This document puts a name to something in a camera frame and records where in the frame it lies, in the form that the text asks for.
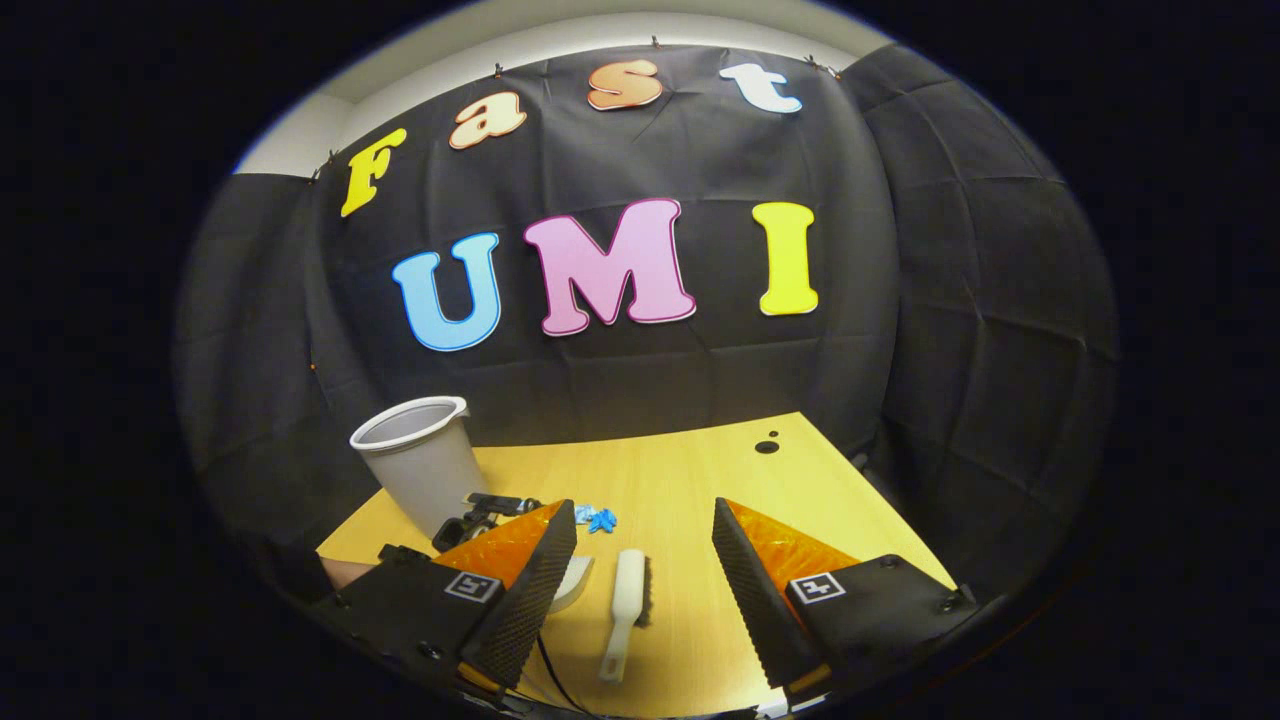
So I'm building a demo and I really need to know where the black backdrop cloth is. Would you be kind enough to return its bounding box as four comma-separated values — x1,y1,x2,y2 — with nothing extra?
175,42,1119,603

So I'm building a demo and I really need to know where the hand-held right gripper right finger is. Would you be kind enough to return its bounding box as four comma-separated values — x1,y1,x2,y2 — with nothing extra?
712,497,979,698

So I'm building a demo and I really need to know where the black cable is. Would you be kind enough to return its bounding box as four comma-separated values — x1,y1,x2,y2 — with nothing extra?
536,633,601,717

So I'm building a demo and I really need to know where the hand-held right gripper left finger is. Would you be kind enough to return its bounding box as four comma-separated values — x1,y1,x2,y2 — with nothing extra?
310,499,580,696

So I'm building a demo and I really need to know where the white dustpan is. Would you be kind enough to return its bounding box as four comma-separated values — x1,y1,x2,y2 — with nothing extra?
547,556,596,614

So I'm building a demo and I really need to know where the small white broom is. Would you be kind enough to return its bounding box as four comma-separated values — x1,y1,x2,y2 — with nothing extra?
599,548,654,685

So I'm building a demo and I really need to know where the grey ribbed garbage bin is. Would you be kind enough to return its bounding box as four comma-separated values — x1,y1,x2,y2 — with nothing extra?
349,396,492,541

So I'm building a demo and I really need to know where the wooden desktop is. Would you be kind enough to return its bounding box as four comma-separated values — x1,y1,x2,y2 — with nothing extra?
316,411,958,719

